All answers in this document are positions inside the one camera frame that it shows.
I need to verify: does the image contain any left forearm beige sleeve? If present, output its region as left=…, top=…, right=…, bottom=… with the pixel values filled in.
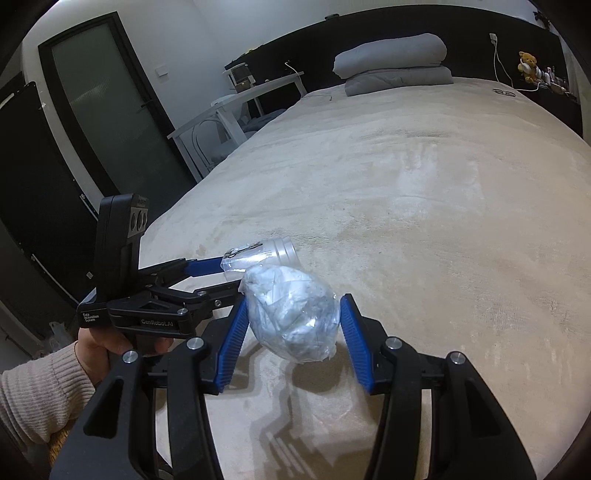
left=1, top=344, right=95, bottom=450

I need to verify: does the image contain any brown fuzzy blanket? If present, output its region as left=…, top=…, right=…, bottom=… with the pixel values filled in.
left=47, top=429, right=71, bottom=467

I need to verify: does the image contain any brown teddy bear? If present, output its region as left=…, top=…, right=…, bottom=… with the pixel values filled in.
left=518, top=51, right=541, bottom=85

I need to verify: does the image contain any black headboard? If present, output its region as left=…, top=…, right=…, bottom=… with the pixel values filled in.
left=224, top=4, right=583, bottom=139

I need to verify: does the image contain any clear plastic zip bag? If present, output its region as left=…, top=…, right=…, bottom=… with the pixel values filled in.
left=221, top=237, right=301, bottom=281

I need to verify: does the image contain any clear bag of white tissue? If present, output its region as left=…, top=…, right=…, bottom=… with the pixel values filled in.
left=239, top=265, right=339, bottom=364

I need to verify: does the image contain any lower grey pillow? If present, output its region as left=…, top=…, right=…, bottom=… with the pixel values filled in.
left=345, top=66, right=454, bottom=97

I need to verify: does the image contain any black wardrobe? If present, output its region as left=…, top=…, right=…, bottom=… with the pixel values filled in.
left=0, top=81, right=112, bottom=333

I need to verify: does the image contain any beige plush bed blanket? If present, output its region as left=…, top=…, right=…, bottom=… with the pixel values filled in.
left=140, top=79, right=590, bottom=477

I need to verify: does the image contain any white desk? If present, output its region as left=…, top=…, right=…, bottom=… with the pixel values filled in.
left=167, top=71, right=307, bottom=183

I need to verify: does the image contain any grey pillow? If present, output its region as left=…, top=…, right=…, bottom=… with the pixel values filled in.
left=345, top=66, right=454, bottom=97
left=332, top=33, right=447, bottom=79

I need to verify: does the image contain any upper grey pillow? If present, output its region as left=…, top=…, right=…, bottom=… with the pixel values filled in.
left=332, top=33, right=447, bottom=79

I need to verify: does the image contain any white charger cable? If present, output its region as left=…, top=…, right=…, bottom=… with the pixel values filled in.
left=489, top=32, right=541, bottom=92

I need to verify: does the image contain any white chair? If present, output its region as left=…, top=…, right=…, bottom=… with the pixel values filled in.
left=193, top=91, right=288, bottom=163

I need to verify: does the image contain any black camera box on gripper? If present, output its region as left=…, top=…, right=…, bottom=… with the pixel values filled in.
left=95, top=194, right=149, bottom=302

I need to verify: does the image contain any person's left hand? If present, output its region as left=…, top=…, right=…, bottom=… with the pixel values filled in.
left=73, top=326, right=174, bottom=387

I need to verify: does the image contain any dark glass door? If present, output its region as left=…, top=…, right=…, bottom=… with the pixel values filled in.
left=38, top=13, right=197, bottom=221

